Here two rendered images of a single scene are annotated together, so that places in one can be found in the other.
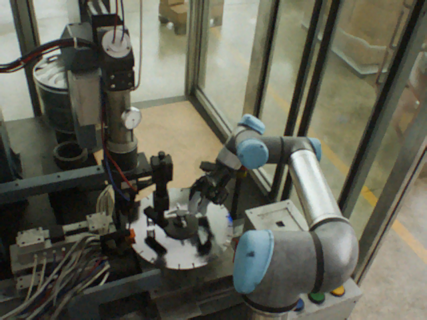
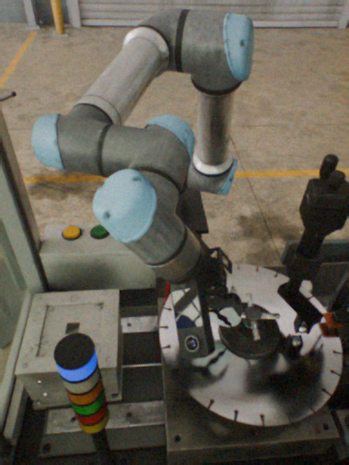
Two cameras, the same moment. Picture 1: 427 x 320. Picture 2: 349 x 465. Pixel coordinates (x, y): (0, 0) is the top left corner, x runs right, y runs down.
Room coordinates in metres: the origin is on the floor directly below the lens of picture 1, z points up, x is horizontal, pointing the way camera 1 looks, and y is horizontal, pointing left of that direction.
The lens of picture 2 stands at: (1.32, 0.06, 1.54)
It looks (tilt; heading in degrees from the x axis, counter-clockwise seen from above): 43 degrees down; 200
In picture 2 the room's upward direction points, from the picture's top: 2 degrees clockwise
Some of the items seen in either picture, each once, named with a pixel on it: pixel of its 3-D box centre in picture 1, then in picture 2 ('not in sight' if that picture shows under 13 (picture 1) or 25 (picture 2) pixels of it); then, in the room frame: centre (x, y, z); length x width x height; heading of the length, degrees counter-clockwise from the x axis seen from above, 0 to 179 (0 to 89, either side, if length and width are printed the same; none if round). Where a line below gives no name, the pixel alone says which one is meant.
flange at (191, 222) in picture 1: (180, 221); (249, 325); (0.91, 0.07, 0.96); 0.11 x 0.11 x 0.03
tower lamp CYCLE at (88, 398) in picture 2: not in sight; (84, 382); (1.15, -0.11, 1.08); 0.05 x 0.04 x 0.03; 26
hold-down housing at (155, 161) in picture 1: (161, 182); (315, 230); (0.85, 0.13, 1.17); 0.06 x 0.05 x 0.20; 107
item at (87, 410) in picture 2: not in sight; (86, 393); (1.15, -0.11, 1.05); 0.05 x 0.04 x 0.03; 26
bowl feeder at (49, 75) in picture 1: (79, 107); not in sight; (1.52, 0.57, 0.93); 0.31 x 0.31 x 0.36
